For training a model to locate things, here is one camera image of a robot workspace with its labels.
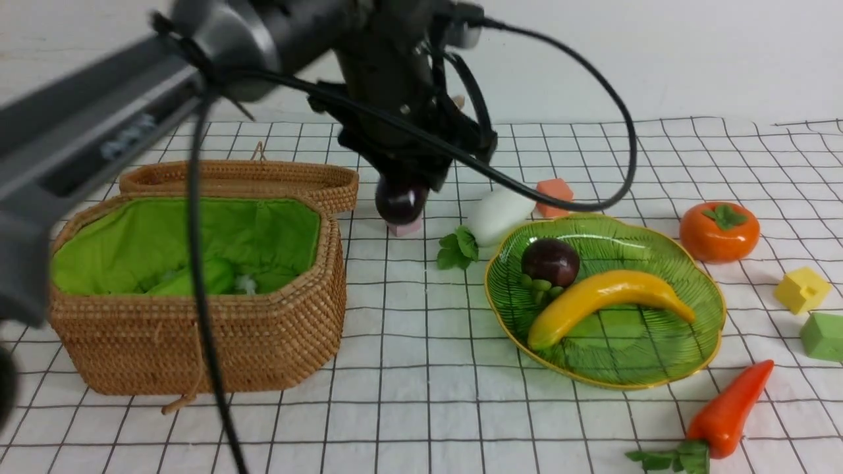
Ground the purple toy mangosteen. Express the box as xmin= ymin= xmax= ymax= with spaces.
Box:
xmin=520 ymin=238 xmax=581 ymax=305

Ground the yellow foam block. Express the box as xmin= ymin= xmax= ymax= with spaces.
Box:
xmin=773 ymin=267 xmax=833 ymax=315

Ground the woven wicker basket lid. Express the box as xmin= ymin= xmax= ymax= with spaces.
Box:
xmin=119 ymin=143 xmax=359 ymax=214

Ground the orange foam cube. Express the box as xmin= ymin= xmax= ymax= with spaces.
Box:
xmin=536 ymin=178 xmax=573 ymax=219

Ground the green toy cucumber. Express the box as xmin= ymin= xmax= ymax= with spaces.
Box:
xmin=142 ymin=258 xmax=238 ymax=297

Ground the white toy radish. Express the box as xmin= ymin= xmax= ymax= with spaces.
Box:
xmin=437 ymin=188 xmax=535 ymax=270

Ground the yellow toy banana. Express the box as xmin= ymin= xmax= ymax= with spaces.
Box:
xmin=527 ymin=269 xmax=696 ymax=352

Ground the green glass leaf plate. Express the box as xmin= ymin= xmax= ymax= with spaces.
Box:
xmin=484 ymin=213 xmax=728 ymax=390

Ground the orange toy carrot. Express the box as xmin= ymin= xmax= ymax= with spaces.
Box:
xmin=624 ymin=359 xmax=776 ymax=473

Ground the dark purple toy eggplant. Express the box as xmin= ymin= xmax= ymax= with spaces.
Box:
xmin=375 ymin=173 xmax=430 ymax=226

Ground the woven wicker basket green lining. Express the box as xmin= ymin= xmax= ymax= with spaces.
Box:
xmin=51 ymin=192 xmax=346 ymax=398

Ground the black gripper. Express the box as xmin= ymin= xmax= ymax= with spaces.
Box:
xmin=308 ymin=1 xmax=498 ymax=191

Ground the black cable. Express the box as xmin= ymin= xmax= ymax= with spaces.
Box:
xmin=151 ymin=13 xmax=638 ymax=474

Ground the orange toy persimmon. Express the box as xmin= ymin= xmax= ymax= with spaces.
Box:
xmin=678 ymin=201 xmax=761 ymax=264

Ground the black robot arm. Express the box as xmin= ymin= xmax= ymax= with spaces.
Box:
xmin=1 ymin=1 xmax=497 ymax=412

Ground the green foam block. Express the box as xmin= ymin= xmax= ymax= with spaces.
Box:
xmin=799 ymin=311 xmax=842 ymax=363

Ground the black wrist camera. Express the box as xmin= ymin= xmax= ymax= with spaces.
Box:
xmin=427 ymin=1 xmax=485 ymax=50

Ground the white black grid tablecloth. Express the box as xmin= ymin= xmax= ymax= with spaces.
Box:
xmin=2 ymin=117 xmax=841 ymax=473

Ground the pink foam cube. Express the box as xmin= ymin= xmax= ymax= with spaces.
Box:
xmin=387 ymin=219 xmax=422 ymax=238

